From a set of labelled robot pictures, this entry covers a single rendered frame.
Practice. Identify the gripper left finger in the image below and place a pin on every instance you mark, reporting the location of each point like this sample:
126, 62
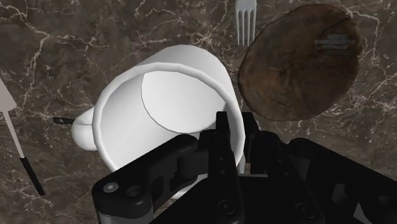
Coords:
173, 173

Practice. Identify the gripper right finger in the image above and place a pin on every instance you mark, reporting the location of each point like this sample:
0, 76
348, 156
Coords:
297, 173

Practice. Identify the white mug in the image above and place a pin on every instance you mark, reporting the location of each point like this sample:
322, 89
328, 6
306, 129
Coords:
161, 108

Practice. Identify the brown round wooden plate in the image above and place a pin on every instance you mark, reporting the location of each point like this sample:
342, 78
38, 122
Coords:
297, 62

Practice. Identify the white fork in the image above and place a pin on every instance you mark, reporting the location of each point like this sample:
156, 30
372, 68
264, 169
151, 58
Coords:
245, 21

